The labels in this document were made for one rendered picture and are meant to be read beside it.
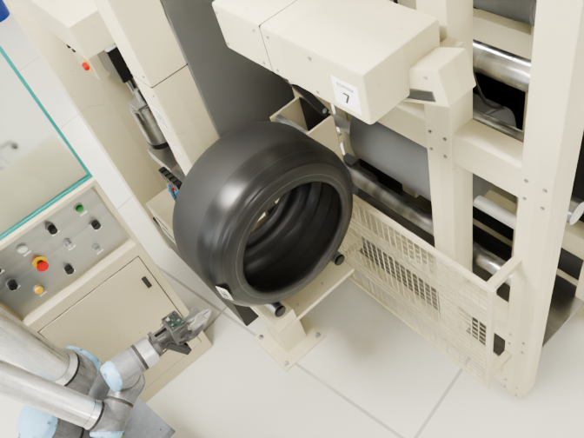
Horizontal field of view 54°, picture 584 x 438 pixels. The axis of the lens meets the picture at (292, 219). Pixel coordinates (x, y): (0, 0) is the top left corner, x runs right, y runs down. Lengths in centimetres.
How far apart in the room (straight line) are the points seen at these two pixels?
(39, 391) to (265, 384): 133
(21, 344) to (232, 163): 87
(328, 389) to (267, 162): 147
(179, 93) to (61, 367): 101
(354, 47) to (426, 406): 179
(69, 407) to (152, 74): 99
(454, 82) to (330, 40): 30
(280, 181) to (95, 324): 123
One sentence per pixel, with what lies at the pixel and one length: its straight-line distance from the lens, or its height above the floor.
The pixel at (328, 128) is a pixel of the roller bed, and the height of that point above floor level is 116.
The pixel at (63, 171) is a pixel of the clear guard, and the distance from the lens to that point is 215.
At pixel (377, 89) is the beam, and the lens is 135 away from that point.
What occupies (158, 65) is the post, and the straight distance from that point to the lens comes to 172.
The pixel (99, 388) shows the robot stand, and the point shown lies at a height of 60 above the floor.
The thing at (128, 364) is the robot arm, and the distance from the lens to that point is 185.
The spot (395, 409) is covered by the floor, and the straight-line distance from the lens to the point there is 275.
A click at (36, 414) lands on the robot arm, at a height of 90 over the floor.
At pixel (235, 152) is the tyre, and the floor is 147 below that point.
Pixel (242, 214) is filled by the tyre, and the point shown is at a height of 140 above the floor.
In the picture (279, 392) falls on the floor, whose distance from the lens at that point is 287.
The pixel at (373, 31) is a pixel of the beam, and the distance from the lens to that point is 142.
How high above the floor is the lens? 255
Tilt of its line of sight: 48 degrees down
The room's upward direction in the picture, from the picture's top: 20 degrees counter-clockwise
